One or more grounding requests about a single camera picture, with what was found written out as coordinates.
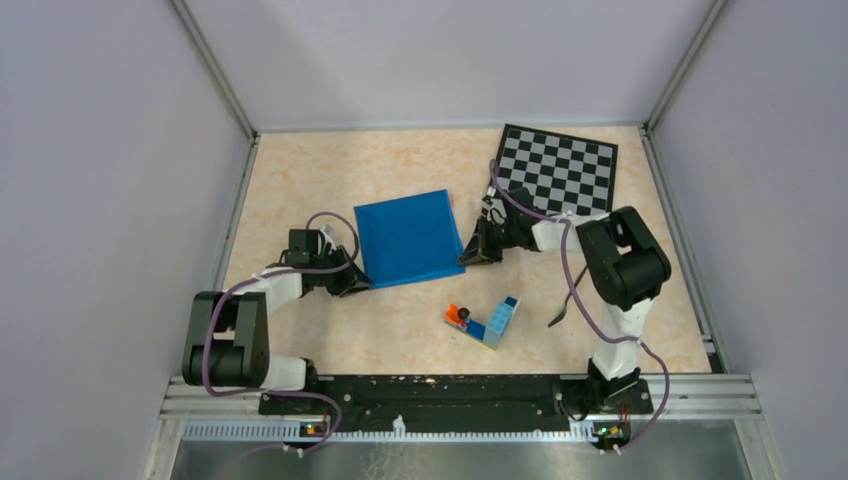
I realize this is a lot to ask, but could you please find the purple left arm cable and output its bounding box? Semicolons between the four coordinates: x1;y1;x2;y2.
201;211;362;458

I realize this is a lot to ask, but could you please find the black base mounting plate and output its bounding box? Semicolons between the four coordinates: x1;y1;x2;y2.
258;374;656;434

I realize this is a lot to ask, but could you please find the black white checkerboard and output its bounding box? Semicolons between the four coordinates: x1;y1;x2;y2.
495;124;618;216

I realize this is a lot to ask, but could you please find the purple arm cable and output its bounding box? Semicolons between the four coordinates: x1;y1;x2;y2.
201;211;362;458
488;158;672;457

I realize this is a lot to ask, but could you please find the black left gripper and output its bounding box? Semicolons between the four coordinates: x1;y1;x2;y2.
310;244;374;297

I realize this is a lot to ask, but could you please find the aluminium frame rail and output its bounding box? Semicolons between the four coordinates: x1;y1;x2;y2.
143;374;785;479

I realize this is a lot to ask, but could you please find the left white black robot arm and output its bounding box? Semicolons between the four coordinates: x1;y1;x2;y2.
182;226;373;414

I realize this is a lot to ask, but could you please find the blue cloth napkin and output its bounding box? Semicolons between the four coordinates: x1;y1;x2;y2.
354;189;465;289

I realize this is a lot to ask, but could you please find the colourful toy brick assembly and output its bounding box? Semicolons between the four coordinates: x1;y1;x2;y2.
443;296;520;350

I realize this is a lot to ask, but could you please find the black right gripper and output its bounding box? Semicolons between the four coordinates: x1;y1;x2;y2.
456;216;519;268

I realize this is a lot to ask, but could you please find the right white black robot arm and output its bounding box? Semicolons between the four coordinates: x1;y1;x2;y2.
458;187;672;412

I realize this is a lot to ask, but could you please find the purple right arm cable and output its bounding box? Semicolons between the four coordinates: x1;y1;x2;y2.
488;158;672;457

